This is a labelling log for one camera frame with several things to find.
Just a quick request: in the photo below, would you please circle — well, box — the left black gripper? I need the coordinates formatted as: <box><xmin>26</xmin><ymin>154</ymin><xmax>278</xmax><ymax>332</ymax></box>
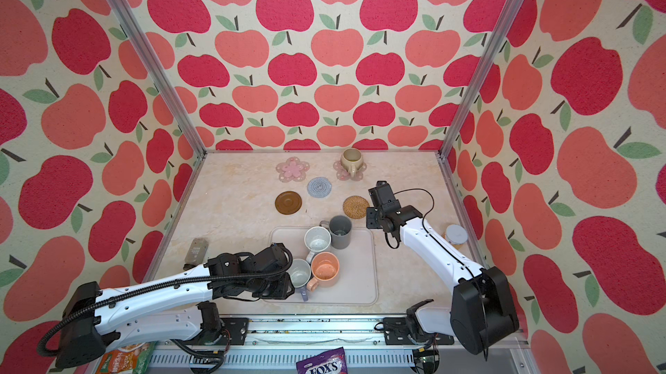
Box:
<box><xmin>250</xmin><ymin>272</ymin><xmax>301</xmax><ymax>300</ymax></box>

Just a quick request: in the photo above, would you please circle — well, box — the tan round rattan coaster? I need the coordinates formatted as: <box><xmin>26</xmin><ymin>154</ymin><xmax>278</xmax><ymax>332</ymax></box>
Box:
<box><xmin>343</xmin><ymin>195</ymin><xmax>369</xmax><ymax>220</ymax></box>

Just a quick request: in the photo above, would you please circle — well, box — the white mug purple handle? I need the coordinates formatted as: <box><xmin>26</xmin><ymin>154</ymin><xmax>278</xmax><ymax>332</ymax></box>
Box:
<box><xmin>288</xmin><ymin>259</ymin><xmax>312</xmax><ymax>302</ymax></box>

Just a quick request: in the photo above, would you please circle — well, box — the pink flower coaster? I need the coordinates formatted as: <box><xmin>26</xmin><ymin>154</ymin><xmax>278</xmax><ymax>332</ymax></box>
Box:
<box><xmin>333</xmin><ymin>160</ymin><xmax>367</xmax><ymax>181</ymax></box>
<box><xmin>275</xmin><ymin>156</ymin><xmax>310</xmax><ymax>183</ymax></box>

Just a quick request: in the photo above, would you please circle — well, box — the beige mug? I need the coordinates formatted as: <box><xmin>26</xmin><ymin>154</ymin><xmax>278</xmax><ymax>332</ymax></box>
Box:
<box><xmin>340</xmin><ymin>148</ymin><xmax>364</xmax><ymax>178</ymax></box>

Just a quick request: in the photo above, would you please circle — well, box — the grey round woven coaster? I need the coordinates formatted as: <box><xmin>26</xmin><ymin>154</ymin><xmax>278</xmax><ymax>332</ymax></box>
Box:
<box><xmin>307</xmin><ymin>176</ymin><xmax>332</xmax><ymax>199</ymax></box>

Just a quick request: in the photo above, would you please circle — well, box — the brown round wooden coaster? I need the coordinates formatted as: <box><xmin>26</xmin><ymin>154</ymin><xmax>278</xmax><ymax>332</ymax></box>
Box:
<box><xmin>274</xmin><ymin>191</ymin><xmax>303</xmax><ymax>215</ymax></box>

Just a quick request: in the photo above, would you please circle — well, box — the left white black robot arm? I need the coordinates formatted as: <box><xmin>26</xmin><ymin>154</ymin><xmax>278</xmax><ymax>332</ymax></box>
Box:
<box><xmin>36</xmin><ymin>243</ymin><xmax>295</xmax><ymax>370</ymax></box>

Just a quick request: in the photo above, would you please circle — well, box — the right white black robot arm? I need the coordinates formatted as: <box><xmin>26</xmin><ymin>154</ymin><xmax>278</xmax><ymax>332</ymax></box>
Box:
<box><xmin>366</xmin><ymin>206</ymin><xmax>520</xmax><ymax>355</ymax></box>

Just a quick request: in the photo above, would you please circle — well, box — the dark grey mug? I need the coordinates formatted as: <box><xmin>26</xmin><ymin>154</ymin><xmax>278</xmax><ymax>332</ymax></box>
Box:
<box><xmin>320</xmin><ymin>215</ymin><xmax>352</xmax><ymax>250</ymax></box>

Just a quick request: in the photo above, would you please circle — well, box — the grey spice bottle lying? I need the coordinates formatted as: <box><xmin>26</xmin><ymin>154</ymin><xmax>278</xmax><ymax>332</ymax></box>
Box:
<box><xmin>183</xmin><ymin>238</ymin><xmax>209</xmax><ymax>271</ymax></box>

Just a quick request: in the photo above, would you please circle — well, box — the white lid glass jar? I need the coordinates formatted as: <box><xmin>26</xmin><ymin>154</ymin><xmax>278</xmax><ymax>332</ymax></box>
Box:
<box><xmin>445</xmin><ymin>224</ymin><xmax>469</xmax><ymax>249</ymax></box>

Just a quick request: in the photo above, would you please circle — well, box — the white plastic tray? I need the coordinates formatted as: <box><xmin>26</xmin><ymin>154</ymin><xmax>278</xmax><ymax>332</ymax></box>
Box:
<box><xmin>268</xmin><ymin>226</ymin><xmax>378</xmax><ymax>306</ymax></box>

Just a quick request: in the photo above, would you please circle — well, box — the white mug upper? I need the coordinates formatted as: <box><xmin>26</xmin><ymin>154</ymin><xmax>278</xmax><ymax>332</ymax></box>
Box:
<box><xmin>304</xmin><ymin>227</ymin><xmax>331</xmax><ymax>264</ymax></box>

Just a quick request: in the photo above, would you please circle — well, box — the orange mug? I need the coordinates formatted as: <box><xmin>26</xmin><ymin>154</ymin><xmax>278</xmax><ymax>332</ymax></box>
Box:
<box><xmin>306</xmin><ymin>252</ymin><xmax>340</xmax><ymax>292</ymax></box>

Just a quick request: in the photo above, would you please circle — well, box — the purple Fox's candy bag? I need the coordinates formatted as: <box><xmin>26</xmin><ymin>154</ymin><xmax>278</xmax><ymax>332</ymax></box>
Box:
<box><xmin>296</xmin><ymin>347</ymin><xmax>349</xmax><ymax>374</ymax></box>

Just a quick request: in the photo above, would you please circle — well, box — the green snack bag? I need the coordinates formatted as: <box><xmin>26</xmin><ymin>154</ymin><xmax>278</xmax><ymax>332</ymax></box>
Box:
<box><xmin>95</xmin><ymin>342</ymin><xmax>156</xmax><ymax>374</ymax></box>

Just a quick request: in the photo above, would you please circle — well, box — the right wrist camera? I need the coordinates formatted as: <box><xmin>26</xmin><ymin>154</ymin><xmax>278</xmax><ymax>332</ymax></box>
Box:
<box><xmin>369</xmin><ymin>181</ymin><xmax>402</xmax><ymax>214</ymax></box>

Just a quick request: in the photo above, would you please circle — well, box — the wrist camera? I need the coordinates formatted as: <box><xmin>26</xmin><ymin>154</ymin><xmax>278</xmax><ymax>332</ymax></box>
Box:
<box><xmin>251</xmin><ymin>243</ymin><xmax>293</xmax><ymax>274</ymax></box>
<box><xmin>369</xmin><ymin>181</ymin><xmax>402</xmax><ymax>214</ymax></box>

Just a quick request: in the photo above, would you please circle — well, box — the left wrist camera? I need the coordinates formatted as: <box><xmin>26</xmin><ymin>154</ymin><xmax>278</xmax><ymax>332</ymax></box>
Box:
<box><xmin>251</xmin><ymin>243</ymin><xmax>293</xmax><ymax>274</ymax></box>

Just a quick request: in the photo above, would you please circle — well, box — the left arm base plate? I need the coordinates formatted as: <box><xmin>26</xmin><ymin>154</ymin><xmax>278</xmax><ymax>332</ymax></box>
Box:
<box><xmin>221</xmin><ymin>317</ymin><xmax>250</xmax><ymax>346</ymax></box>

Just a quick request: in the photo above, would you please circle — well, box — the aluminium front rail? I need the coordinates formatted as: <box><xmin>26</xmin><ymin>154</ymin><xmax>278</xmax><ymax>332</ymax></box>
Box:
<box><xmin>87</xmin><ymin>313</ymin><xmax>537</xmax><ymax>374</ymax></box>

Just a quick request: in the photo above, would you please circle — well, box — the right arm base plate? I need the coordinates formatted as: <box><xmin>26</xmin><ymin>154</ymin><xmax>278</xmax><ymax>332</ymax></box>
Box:
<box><xmin>374</xmin><ymin>316</ymin><xmax>455</xmax><ymax>347</ymax></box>

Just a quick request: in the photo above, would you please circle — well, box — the right aluminium frame post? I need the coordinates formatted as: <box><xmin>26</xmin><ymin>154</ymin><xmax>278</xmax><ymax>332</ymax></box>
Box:
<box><xmin>437</xmin><ymin>0</ymin><xmax>525</xmax><ymax>163</ymax></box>

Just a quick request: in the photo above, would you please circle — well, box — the aluminium frame post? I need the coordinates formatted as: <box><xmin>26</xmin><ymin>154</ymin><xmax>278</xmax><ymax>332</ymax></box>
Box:
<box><xmin>107</xmin><ymin>0</ymin><xmax>206</xmax><ymax>160</ymax></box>
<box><xmin>437</xmin><ymin>0</ymin><xmax>525</xmax><ymax>163</ymax></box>

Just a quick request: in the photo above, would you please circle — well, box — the left aluminium frame post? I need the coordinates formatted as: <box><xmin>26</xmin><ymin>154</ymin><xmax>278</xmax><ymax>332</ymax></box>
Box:
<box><xmin>107</xmin><ymin>0</ymin><xmax>206</xmax><ymax>160</ymax></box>

